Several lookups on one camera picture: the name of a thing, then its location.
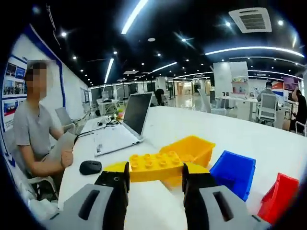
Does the ceiling air conditioner vent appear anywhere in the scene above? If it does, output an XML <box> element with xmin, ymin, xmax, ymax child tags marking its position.
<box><xmin>228</xmin><ymin>7</ymin><xmax>272</xmax><ymax>34</ymax></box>

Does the thin curved ceiling light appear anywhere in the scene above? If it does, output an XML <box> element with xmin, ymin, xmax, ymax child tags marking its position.
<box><xmin>204</xmin><ymin>46</ymin><xmax>305</xmax><ymax>58</ymax></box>

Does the yellow plastic bin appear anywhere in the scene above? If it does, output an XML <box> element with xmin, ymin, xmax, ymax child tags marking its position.
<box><xmin>159</xmin><ymin>135</ymin><xmax>216</xmax><ymax>191</ymax></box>

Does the yellow toy block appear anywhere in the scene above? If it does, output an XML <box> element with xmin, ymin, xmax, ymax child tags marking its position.
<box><xmin>129</xmin><ymin>150</ymin><xmax>184</xmax><ymax>183</ymax></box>

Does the wall poster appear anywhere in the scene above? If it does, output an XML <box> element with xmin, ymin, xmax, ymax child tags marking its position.
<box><xmin>1</xmin><ymin>54</ymin><xmax>28</xmax><ymax>131</ymax></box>

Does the silver laptop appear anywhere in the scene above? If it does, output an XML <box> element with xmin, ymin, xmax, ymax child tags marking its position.
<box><xmin>93</xmin><ymin>92</ymin><xmax>154</xmax><ymax>158</ymax></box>

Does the black cable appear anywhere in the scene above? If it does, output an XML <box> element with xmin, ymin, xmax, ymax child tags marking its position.
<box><xmin>74</xmin><ymin>124</ymin><xmax>116</xmax><ymax>141</ymax></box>

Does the black computer mouse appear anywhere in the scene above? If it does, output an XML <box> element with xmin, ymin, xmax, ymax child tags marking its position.
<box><xmin>79</xmin><ymin>160</ymin><xmax>102</xmax><ymax>175</ymax></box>

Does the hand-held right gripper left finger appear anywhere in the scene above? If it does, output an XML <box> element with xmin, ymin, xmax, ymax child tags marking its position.
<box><xmin>45</xmin><ymin>161</ymin><xmax>131</xmax><ymax>230</ymax></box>

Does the blue plastic bin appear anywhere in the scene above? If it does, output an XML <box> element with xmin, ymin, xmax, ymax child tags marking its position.
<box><xmin>209</xmin><ymin>149</ymin><xmax>257</xmax><ymax>203</ymax></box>

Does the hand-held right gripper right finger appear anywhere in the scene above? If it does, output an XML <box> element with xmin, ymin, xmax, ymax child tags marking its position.
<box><xmin>181</xmin><ymin>162</ymin><xmax>271</xmax><ymax>230</ymax></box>

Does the red plastic bin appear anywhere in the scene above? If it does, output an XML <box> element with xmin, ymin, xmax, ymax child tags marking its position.
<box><xmin>257</xmin><ymin>172</ymin><xmax>301</xmax><ymax>225</ymax></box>

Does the person's left hand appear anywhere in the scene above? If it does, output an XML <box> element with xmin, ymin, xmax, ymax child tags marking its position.
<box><xmin>60</xmin><ymin>148</ymin><xmax>74</xmax><ymax>168</ymax></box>

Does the grey mesh office chair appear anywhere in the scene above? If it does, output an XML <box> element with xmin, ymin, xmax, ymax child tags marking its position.
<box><xmin>256</xmin><ymin>92</ymin><xmax>279</xmax><ymax>126</ymax></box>

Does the person's grey shirt torso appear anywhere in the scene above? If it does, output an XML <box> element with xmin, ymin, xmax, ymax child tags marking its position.
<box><xmin>12</xmin><ymin>100</ymin><xmax>65</xmax><ymax>161</ymax></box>

